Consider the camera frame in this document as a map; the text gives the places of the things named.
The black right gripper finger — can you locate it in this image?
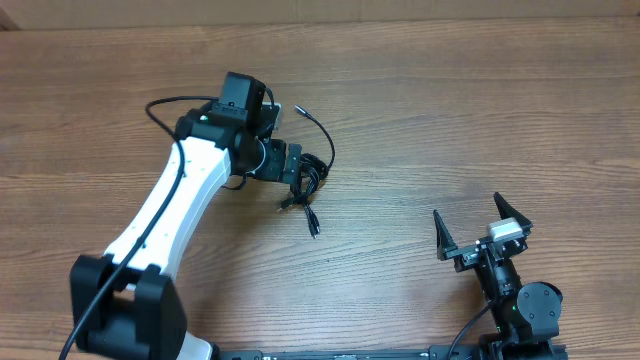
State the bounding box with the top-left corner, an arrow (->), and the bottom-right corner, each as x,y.
493,192 -> 533,235
433,210 -> 458,260

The thick black usb cable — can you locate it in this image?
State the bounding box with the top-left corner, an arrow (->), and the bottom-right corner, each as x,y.
277,152 -> 331,240

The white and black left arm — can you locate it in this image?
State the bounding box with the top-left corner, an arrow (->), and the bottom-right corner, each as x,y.
60,72 -> 300,360

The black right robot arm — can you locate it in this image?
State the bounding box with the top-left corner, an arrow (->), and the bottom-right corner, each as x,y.
429,193 -> 568,360

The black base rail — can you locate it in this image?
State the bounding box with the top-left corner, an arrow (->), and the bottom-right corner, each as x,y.
219,345 -> 478,360

